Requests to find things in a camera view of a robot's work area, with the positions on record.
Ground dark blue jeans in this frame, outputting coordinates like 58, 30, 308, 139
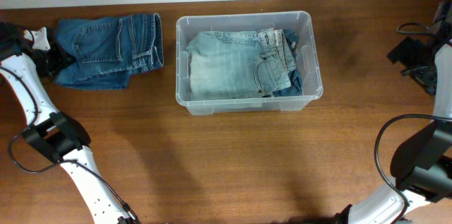
54, 13, 164, 90

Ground blue denim shirt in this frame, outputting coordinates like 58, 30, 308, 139
273, 29, 303, 97

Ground light blue jeans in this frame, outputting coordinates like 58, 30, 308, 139
186, 28, 297, 101

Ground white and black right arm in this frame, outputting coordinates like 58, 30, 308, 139
332, 0, 451, 224

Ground clear plastic storage bin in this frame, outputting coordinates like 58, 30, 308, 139
176, 11, 323, 115

